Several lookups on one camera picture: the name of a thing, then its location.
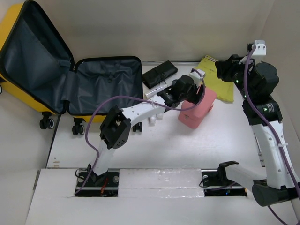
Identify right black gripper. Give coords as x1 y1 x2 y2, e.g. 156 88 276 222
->
215 54 255 100

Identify yellow clothes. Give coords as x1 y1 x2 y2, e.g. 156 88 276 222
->
196 55 234 103

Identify white bottle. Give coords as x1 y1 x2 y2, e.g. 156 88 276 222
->
144 84 168 100

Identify pink toiletry bag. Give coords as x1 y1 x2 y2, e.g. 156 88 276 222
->
178 88 217 129

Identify black pouch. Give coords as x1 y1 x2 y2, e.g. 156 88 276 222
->
142 60 178 89

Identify pastel striped bottle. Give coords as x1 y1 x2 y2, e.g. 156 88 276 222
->
156 113 164 120

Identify white tube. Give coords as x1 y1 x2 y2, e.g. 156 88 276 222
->
149 116 156 126

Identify yellow hard-shell suitcase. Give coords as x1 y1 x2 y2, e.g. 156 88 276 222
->
0 0 143 135

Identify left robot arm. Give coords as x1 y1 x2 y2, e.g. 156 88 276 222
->
88 70 205 186

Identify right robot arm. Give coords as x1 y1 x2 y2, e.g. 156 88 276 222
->
215 55 300 206

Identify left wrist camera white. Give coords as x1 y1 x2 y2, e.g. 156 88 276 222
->
188 68 206 87

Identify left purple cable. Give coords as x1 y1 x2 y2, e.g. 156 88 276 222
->
75 69 206 195

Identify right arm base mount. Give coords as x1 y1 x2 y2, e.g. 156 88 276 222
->
199 169 247 197

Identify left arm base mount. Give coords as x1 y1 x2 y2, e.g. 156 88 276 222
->
75 169 120 197

